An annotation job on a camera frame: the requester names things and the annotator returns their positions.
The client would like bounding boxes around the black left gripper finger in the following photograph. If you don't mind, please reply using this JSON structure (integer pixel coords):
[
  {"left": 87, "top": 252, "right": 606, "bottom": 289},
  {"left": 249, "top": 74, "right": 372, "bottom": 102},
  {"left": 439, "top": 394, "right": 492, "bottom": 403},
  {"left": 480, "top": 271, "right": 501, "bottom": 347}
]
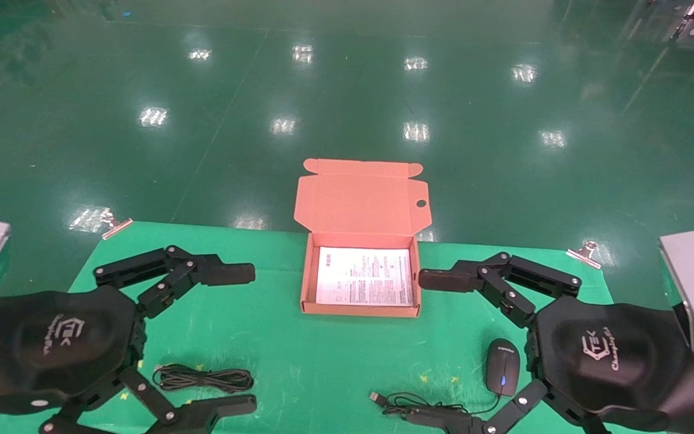
[
  {"left": 40, "top": 368, "right": 257, "bottom": 434},
  {"left": 93, "top": 245, "right": 256, "bottom": 319}
]

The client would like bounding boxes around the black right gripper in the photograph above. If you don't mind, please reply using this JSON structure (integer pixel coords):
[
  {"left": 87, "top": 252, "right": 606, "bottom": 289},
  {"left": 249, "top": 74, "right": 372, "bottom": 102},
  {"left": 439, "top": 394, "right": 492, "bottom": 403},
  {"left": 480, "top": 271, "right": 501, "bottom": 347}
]
[{"left": 528, "top": 298, "right": 694, "bottom": 417}]

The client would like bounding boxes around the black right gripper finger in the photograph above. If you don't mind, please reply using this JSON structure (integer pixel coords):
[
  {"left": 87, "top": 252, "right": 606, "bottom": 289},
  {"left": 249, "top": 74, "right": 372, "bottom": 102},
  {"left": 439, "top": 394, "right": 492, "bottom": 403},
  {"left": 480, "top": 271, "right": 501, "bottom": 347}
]
[
  {"left": 418, "top": 252, "right": 583, "bottom": 329},
  {"left": 407, "top": 379, "right": 595, "bottom": 434}
]

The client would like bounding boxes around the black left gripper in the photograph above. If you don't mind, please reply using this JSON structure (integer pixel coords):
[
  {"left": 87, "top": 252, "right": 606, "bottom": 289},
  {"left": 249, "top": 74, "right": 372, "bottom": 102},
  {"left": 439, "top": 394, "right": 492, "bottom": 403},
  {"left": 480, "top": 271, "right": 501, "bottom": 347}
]
[{"left": 0, "top": 286, "right": 146, "bottom": 418}]

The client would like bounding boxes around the black data cable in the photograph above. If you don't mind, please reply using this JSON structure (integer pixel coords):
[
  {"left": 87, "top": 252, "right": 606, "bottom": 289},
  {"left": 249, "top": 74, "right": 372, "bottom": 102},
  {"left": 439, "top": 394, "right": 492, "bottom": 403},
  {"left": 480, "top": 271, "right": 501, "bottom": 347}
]
[{"left": 152, "top": 363, "right": 255, "bottom": 394}]

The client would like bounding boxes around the black mouse USB cable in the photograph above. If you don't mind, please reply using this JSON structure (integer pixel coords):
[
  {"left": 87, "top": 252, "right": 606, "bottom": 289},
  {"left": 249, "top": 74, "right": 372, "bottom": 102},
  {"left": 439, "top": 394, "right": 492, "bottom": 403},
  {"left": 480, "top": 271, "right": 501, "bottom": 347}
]
[{"left": 368, "top": 338, "right": 521, "bottom": 423}]

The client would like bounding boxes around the orange cardboard box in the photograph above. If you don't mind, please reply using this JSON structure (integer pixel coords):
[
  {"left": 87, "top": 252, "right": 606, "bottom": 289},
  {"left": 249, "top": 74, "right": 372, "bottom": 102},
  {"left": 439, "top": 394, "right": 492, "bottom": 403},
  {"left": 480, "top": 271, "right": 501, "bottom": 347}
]
[{"left": 294, "top": 159, "right": 431, "bottom": 318}]

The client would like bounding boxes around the green table mat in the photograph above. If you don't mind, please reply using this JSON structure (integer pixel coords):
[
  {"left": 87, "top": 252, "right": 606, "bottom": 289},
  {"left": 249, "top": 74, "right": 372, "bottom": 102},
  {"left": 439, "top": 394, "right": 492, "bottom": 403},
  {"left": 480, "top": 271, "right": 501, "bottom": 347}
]
[{"left": 0, "top": 221, "right": 667, "bottom": 434}]

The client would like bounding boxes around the white printed instruction sheet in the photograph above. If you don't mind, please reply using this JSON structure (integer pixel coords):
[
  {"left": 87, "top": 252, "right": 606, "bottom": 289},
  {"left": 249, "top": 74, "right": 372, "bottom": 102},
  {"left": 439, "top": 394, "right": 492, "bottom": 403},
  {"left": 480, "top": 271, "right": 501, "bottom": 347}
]
[{"left": 316, "top": 246, "right": 414, "bottom": 307}]

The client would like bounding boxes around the silver binder clip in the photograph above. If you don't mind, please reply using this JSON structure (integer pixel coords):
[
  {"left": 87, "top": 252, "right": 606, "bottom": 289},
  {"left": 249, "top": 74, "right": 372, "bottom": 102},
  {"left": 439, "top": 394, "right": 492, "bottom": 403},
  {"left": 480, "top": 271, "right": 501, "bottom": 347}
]
[
  {"left": 566, "top": 240, "right": 602, "bottom": 269},
  {"left": 100, "top": 208, "right": 134, "bottom": 240}
]

